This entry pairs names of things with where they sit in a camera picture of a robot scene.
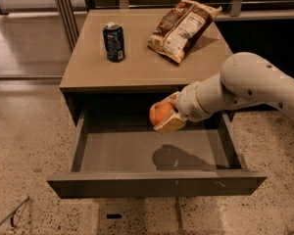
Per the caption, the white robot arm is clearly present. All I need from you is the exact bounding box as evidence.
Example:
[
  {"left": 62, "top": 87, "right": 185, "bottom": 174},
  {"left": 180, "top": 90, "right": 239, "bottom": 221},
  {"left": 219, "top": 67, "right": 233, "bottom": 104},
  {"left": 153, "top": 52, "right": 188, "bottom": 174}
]
[{"left": 154, "top": 52, "right": 294, "bottom": 134}]

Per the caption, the dark blue soda can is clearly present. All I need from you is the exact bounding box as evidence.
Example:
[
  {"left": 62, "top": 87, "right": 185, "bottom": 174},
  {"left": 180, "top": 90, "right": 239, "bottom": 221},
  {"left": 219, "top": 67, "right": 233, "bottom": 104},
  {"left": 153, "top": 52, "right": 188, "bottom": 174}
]
[{"left": 103, "top": 22, "right": 125, "bottom": 62}]

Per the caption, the grey open top drawer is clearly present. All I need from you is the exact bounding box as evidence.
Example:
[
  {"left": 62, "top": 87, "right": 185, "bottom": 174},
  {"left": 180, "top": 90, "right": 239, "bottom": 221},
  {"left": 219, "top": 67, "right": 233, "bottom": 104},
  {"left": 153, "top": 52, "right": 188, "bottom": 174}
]
[{"left": 47, "top": 112, "right": 267, "bottom": 199}]

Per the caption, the metal rod on floor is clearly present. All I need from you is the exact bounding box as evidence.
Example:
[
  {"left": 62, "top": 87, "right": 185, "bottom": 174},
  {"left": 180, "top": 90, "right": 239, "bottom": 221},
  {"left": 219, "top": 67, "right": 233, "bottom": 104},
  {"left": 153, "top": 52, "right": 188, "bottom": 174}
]
[{"left": 0, "top": 196, "right": 29, "bottom": 227}]

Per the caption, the grey vertical metal post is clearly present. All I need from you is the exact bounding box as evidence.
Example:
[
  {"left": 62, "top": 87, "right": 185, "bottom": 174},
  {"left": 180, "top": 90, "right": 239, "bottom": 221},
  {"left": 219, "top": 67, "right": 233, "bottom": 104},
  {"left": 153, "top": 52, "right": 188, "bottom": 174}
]
[{"left": 55, "top": 0, "right": 78, "bottom": 51}]

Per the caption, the orange fruit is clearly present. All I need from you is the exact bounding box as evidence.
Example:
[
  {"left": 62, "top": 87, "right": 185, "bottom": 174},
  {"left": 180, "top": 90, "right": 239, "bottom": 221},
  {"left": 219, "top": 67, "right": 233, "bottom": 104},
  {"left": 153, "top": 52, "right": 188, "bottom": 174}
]
[{"left": 149, "top": 101, "right": 173, "bottom": 126}]

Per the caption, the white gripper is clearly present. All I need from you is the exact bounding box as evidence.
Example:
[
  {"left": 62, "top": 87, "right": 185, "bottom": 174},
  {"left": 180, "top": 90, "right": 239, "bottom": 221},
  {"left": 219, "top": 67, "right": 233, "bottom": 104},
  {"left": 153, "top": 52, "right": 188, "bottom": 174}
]
[{"left": 154, "top": 81, "right": 212, "bottom": 134}]

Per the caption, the small black floor object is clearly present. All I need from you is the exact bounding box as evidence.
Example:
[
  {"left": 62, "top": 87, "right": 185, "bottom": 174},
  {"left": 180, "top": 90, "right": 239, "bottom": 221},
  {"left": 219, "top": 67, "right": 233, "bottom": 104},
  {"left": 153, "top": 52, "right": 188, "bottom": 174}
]
[{"left": 106, "top": 213, "right": 122, "bottom": 219}]

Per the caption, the brown chip bag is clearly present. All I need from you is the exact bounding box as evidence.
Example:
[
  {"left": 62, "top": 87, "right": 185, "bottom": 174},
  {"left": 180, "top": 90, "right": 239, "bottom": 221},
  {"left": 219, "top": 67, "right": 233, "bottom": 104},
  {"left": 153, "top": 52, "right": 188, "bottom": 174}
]
[{"left": 148, "top": 0, "right": 222, "bottom": 64}]

